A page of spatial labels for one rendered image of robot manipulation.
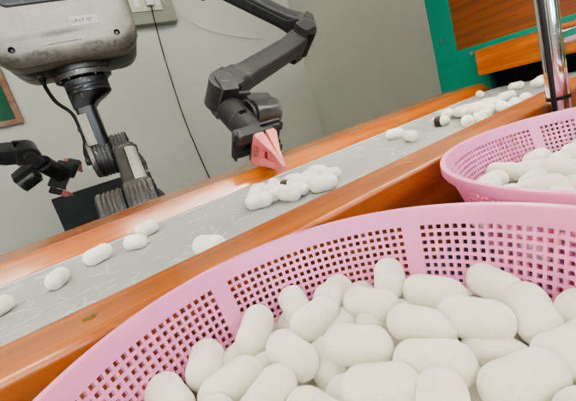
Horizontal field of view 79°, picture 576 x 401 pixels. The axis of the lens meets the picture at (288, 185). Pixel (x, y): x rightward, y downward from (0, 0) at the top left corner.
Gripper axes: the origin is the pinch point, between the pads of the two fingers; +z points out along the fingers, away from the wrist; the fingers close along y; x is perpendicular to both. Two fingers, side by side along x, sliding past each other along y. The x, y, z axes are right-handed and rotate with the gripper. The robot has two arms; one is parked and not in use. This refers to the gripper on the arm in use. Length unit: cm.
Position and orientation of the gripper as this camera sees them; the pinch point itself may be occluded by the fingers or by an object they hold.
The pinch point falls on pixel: (281, 166)
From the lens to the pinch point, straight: 61.9
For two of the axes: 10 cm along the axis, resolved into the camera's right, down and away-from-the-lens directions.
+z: 5.6, 6.2, -5.5
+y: 8.2, -3.2, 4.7
